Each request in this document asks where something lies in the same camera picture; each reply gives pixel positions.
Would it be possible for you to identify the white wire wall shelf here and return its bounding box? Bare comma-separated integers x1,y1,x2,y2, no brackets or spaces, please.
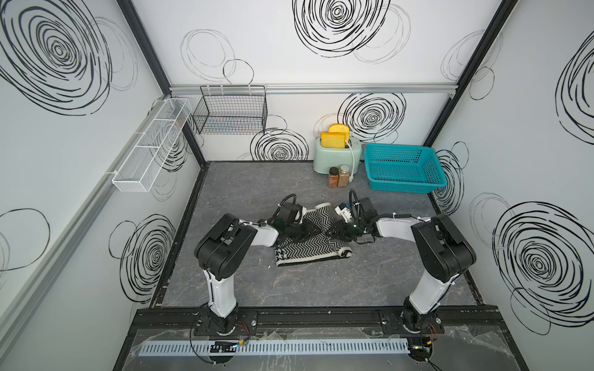
112,97,191,193

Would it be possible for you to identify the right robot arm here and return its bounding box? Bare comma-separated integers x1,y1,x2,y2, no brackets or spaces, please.
327,190,476,333

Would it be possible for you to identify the black white knitted scarf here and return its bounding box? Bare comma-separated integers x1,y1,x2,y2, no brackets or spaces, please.
275,203,353,267

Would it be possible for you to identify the dark lid spice jar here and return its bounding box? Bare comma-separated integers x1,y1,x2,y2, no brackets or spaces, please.
328,167,340,188

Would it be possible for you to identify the teal plastic basket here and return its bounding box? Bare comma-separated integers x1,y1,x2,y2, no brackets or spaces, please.
364,144,448,194

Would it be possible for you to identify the rear yellow toast slice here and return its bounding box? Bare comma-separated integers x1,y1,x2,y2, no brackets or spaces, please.
327,124,351,141

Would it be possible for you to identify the black wire wall basket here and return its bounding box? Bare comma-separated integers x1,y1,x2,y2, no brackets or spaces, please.
193,85,268,135

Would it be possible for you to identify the yellow toast slice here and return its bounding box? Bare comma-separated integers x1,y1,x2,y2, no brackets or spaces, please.
320,132,348,149
327,124,351,141

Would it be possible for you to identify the grey slotted cable duct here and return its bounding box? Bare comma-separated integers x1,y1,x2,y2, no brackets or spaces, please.
138,339,410,357

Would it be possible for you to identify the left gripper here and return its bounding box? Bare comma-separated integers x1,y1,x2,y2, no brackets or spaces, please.
284,219,321,244

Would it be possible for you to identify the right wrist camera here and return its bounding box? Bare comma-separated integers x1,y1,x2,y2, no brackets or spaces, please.
335,204,353,224

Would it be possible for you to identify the white toaster cable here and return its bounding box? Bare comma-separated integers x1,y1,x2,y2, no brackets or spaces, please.
344,140,357,182

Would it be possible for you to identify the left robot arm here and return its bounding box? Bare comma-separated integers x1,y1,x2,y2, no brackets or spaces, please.
194,194,323,336

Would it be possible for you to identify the silver lid spice jar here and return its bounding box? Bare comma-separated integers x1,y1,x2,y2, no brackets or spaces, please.
337,165,351,187

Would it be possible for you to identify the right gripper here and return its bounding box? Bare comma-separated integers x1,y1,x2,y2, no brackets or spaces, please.
324,220,364,242

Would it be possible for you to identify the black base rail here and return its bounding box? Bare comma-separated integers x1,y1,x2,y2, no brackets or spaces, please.
128,305,503,336

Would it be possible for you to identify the front yellow toast slice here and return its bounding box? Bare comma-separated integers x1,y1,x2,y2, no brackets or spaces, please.
320,132,348,149

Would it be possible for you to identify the mint green toaster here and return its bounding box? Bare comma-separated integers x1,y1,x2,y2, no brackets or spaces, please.
313,138,362,174

